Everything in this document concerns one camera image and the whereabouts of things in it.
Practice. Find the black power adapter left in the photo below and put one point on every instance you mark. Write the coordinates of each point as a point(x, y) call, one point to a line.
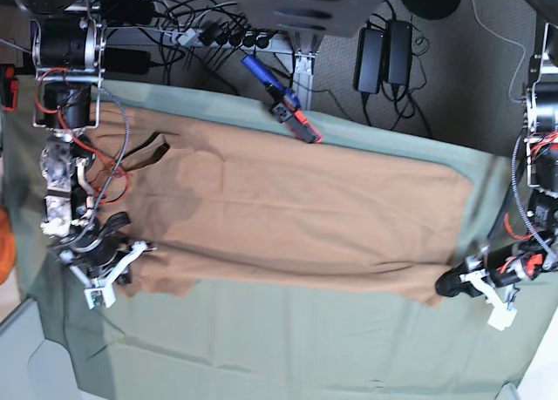
point(369, 61)

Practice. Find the black power brick left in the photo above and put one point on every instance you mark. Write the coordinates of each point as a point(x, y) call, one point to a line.
point(127, 61)

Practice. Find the tan brown T-shirt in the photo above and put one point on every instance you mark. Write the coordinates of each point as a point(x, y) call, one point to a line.
point(221, 202)

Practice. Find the robot arm with orange wires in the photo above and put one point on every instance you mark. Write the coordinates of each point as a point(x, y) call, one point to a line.
point(67, 49)

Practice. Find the blue bar clamp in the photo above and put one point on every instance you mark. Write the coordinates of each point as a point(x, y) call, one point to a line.
point(286, 108)
point(9, 87)

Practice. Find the robot arm with silver motor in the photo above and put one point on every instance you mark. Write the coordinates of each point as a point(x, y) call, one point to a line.
point(537, 253)

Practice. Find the white plastic bin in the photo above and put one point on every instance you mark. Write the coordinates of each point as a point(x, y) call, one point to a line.
point(33, 367)

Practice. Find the black power adapter right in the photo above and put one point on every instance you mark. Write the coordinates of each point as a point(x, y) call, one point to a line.
point(399, 56)

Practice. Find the white power strip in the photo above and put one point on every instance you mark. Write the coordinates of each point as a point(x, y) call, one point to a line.
point(185, 38)

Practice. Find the black power adapter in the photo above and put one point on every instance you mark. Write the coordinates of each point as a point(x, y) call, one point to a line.
point(369, 61)
point(399, 56)

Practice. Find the blue bar clamp centre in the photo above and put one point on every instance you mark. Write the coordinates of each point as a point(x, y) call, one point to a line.
point(286, 108)

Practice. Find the orange cloth at edge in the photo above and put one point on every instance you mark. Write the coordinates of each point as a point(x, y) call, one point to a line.
point(7, 247)

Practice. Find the aluminium frame post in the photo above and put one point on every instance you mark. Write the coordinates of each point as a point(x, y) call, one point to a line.
point(305, 48)

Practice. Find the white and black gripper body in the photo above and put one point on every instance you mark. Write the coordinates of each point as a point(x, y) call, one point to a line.
point(99, 263)

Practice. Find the white and silver gripper body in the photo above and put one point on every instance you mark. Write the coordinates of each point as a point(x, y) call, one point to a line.
point(504, 311)

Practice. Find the blue bar clamp left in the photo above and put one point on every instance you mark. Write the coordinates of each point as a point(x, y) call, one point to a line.
point(9, 87)

